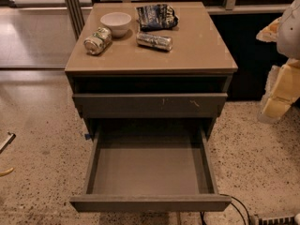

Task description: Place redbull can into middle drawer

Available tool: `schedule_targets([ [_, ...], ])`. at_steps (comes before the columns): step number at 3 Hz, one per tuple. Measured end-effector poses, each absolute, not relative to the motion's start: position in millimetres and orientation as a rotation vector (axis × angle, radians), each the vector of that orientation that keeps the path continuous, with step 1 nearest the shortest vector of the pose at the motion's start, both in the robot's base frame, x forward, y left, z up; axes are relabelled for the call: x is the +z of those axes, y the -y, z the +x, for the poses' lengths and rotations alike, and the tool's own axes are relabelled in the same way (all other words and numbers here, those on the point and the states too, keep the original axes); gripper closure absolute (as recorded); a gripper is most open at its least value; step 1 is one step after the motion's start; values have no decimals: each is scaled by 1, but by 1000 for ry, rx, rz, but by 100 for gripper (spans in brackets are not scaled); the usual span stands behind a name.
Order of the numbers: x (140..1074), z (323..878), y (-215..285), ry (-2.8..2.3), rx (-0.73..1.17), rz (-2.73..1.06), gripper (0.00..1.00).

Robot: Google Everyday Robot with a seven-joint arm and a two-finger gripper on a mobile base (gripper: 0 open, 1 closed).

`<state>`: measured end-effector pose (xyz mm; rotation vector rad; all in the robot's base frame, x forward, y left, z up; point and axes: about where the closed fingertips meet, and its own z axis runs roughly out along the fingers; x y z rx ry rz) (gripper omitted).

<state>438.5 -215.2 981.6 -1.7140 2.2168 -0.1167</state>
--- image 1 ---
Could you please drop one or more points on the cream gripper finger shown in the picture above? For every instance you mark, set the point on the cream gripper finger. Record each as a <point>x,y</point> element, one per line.
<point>270,32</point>
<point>282,89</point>

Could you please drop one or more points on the blue tape piece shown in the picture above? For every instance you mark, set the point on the blue tape piece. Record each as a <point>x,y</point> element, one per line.
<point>87,136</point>

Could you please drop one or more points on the green soda can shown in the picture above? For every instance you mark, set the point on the green soda can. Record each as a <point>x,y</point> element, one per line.
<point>98,41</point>

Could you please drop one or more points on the white power strip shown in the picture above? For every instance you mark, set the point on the white power strip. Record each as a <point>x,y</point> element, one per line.
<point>262,220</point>

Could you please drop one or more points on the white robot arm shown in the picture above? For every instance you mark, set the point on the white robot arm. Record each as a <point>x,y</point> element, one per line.
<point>288,43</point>

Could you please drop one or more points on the silver redbull can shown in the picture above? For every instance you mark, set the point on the silver redbull can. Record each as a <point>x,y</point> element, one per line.
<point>154,41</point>

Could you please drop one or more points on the grey drawer cabinet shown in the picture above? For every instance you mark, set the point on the grey drawer cabinet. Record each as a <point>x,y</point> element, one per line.
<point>199,61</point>

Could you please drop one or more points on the yellow object at left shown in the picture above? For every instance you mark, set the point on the yellow object at left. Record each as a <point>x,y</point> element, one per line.
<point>6,172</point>

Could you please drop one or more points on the metal window frame post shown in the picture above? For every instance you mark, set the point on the metal window frame post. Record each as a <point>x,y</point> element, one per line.
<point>76,16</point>

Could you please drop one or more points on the blue chip bag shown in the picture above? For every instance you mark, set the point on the blue chip bag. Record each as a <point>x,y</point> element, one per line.
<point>156,17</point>

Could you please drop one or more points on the white ceramic bowl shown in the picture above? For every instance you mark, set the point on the white ceramic bowl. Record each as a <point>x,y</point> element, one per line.
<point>117,22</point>

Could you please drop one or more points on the metal bar at left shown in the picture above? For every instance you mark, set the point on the metal bar at left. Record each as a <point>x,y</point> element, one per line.
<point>7,141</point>

